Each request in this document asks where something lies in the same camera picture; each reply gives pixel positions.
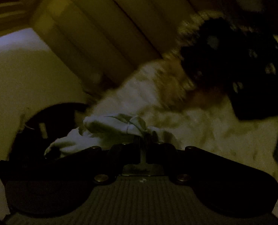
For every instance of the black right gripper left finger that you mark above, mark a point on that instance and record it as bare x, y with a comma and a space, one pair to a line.
55, 186

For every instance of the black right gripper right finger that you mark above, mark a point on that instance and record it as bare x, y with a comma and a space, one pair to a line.
222, 185

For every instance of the white small garment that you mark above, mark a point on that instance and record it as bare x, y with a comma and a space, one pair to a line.
108, 130

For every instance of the dark clothes pile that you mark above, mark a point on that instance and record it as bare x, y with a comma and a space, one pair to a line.
235, 59

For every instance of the black round basket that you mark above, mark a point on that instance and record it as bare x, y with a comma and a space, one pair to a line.
36, 134

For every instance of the light patterned bed sheet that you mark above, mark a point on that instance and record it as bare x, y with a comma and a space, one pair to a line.
163, 97

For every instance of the wooden wardrobe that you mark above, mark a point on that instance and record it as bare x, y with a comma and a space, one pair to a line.
101, 41

